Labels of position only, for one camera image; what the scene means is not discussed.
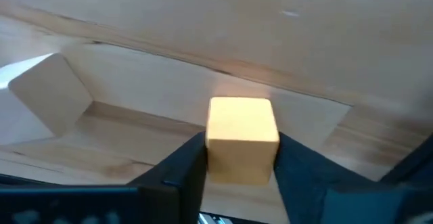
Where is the orange wooden cube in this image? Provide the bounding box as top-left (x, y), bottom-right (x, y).
top-left (205, 96), bottom-right (281, 186)

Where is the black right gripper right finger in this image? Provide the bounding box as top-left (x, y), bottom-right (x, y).
top-left (273, 131), bottom-right (407, 224)

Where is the natural wooden cube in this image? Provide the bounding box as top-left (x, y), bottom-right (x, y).
top-left (8, 53), bottom-right (94, 137)

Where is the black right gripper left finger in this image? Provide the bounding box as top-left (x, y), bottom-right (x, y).
top-left (127, 131), bottom-right (208, 224)

